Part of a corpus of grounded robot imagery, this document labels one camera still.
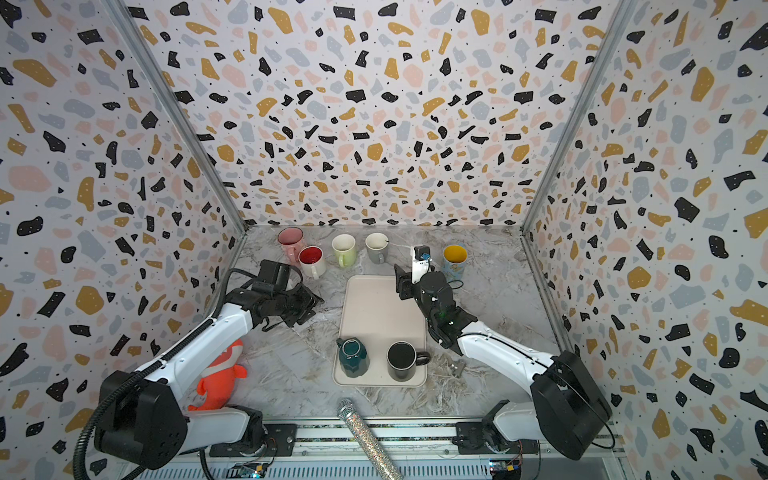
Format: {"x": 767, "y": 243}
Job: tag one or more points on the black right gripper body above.
{"x": 409, "y": 289}

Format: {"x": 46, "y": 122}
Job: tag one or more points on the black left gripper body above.
{"x": 296, "y": 307}

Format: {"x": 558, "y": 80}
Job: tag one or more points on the white mug red inside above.
{"x": 312, "y": 262}

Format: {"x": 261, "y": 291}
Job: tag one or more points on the grey frosted cup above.
{"x": 377, "y": 245}

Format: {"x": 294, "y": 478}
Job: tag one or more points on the blue glazed mug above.
{"x": 454, "y": 261}

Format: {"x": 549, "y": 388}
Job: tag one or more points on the pink mug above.
{"x": 292, "y": 242}

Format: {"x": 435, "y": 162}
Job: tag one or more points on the black mug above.
{"x": 403, "y": 359}

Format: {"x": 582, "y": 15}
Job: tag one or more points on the light green mug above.
{"x": 344, "y": 247}

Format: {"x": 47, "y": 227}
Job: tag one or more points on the dark green mug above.
{"x": 353, "y": 357}

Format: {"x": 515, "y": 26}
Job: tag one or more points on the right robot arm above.
{"x": 568, "y": 410}

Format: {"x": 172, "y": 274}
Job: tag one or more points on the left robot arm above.
{"x": 139, "y": 417}

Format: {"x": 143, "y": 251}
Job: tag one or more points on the beige rectangular tray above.
{"x": 374, "y": 314}

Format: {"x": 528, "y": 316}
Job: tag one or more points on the red shark plush toy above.
{"x": 218, "y": 380}

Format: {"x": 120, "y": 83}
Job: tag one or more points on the glitter filled tube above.
{"x": 367, "y": 441}

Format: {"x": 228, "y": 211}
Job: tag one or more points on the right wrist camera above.
{"x": 421, "y": 262}

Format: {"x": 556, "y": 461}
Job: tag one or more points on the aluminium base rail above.
{"x": 390, "y": 448}

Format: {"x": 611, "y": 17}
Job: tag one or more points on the aluminium corner post left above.
{"x": 121, "y": 18}

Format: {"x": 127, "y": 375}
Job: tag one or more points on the aluminium corner post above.
{"x": 121, "y": 18}
{"x": 616, "y": 26}

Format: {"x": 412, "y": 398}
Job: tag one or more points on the aluminium corner post right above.
{"x": 616, "y": 26}

